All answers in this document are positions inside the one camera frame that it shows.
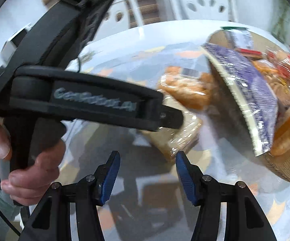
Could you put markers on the sliced bread packet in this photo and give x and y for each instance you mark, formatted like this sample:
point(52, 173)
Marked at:
point(180, 138)

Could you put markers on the glass vase with flowers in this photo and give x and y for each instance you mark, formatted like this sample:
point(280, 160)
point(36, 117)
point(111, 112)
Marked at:
point(284, 17)

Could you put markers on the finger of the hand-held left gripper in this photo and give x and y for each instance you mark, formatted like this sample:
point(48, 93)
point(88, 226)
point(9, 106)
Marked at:
point(171, 116)

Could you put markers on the person's left hand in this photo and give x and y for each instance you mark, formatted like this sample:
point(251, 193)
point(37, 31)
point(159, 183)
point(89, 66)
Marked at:
point(32, 178)

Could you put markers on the woven round tray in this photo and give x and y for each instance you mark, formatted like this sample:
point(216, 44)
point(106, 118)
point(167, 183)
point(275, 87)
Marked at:
point(288, 165)

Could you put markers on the green white snack packet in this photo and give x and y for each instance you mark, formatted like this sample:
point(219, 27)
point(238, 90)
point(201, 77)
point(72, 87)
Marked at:
point(239, 36)

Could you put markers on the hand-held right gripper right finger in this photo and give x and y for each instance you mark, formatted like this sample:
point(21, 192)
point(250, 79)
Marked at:
point(185, 178)

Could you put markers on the orange cracker packet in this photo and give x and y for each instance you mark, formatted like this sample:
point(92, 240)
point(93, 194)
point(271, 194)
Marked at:
point(187, 87)

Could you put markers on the purple snack packet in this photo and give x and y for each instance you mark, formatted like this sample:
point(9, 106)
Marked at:
point(243, 90)

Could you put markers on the white box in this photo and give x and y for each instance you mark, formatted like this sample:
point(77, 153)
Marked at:
point(14, 42)

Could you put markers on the white chair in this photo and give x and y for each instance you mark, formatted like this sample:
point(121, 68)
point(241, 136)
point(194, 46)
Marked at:
point(125, 10)
point(202, 2)

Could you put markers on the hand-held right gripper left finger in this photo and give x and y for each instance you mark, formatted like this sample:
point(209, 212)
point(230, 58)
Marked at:
point(109, 178)

